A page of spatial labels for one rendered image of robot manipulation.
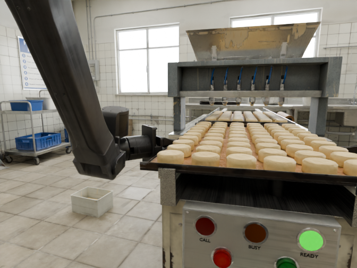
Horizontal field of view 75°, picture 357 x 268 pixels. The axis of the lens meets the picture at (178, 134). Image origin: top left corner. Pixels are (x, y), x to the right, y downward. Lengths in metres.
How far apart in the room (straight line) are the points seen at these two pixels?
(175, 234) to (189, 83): 0.85
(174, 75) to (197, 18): 3.60
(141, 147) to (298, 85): 0.84
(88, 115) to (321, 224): 0.38
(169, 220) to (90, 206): 1.79
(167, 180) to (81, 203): 1.91
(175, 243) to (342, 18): 4.38
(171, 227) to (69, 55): 0.34
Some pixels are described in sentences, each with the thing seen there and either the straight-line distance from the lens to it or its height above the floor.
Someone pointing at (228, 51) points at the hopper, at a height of 1.23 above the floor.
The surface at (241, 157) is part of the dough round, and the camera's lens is 0.42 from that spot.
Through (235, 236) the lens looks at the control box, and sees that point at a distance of 0.43.
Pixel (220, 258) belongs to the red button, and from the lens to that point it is 0.44.
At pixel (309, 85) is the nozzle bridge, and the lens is 1.21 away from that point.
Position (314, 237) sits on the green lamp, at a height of 0.82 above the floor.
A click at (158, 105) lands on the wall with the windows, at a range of 4.74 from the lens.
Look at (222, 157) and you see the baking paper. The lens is 0.49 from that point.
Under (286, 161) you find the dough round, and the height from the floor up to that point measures 0.92.
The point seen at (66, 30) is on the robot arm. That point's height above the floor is 1.10.
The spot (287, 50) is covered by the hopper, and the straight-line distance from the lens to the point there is 1.18.
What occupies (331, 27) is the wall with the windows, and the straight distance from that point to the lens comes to 4.57.
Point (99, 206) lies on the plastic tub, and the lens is 2.19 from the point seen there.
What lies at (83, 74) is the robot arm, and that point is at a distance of 0.35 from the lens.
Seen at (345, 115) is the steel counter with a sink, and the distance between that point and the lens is 3.90.
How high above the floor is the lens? 1.03
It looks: 9 degrees down
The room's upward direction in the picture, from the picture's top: straight up
